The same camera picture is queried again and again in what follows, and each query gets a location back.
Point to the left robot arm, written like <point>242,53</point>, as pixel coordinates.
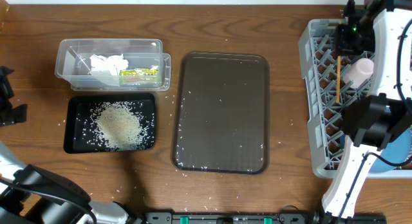
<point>30,194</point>

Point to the pile of white rice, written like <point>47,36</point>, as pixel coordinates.
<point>114,126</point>

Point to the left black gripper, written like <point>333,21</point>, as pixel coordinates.
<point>6,118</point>

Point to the dark blue plate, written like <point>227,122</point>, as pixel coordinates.
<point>395,152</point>

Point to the dark brown serving tray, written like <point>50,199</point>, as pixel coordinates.
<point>222,114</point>

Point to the grey dishwasher rack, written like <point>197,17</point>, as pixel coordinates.
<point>318,61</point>

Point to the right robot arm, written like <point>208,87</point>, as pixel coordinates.
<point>369,125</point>

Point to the black plastic bin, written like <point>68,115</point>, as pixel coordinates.
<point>73,108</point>

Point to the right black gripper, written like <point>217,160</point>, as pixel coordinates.
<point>343,47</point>

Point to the white green wrapper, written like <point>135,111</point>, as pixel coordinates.
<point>115,71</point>

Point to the wooden chopstick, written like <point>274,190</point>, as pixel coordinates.
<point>338,80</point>

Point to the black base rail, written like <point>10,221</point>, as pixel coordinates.
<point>286,218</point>

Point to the clear plastic bin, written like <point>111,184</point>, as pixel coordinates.
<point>73,63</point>

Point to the pink plastic cup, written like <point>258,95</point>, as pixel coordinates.
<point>359,72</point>

